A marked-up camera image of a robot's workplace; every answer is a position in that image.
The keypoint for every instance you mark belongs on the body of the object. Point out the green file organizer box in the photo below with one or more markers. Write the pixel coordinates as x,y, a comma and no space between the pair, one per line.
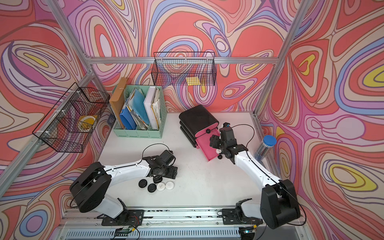
150,133

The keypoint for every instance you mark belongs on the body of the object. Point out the blue folder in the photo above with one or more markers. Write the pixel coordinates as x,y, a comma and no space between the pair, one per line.
127,119

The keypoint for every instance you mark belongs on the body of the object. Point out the brown cardboard folder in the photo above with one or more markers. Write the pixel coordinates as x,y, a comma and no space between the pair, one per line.
118,99

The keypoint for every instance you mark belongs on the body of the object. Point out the black wire basket back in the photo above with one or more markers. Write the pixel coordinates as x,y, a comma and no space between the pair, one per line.
172,68

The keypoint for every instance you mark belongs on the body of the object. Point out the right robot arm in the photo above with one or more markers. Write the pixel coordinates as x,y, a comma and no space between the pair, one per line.
278,204

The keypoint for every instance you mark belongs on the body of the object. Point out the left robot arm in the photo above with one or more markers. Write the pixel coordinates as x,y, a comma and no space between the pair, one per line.
89,190

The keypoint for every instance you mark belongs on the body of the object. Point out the black square earphone case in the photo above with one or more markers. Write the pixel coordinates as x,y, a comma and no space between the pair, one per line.
157,179

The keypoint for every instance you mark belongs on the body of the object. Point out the black wire basket left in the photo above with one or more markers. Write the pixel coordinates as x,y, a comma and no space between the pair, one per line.
59,130

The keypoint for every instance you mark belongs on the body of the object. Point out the yellow tape roll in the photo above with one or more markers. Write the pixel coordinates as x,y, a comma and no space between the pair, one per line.
85,123

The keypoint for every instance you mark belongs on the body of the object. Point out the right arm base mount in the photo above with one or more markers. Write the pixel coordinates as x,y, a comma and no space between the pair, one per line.
236,217

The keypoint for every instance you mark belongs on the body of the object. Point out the black drawer cabinet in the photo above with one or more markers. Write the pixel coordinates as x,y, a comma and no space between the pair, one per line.
193,120

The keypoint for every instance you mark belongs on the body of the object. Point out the teal plastic folder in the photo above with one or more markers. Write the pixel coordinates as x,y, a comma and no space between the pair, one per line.
136,103

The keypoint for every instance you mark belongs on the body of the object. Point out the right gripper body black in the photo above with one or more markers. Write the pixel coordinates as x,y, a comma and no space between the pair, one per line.
217,142

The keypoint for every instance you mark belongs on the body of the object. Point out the blue capped clear tube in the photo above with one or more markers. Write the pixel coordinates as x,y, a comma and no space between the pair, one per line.
266,144

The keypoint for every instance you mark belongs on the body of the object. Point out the pink top drawer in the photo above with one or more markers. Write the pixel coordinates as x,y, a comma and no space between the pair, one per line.
206,130

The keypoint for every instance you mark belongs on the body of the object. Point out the white binder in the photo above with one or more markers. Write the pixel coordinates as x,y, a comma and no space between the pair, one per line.
148,103

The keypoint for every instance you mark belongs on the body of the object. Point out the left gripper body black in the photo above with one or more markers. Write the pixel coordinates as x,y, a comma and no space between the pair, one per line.
168,171

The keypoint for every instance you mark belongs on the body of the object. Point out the black wire basket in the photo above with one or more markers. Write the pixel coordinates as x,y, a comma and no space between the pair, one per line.
172,68
59,130

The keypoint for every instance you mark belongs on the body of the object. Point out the yellow sticky note pad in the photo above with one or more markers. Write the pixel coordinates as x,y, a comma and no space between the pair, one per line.
193,81

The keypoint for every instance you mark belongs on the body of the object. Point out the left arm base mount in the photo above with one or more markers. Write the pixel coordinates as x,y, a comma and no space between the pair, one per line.
126,218

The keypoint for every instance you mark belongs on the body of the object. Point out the black round earphone case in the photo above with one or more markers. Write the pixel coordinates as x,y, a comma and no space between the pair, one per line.
152,188
142,183

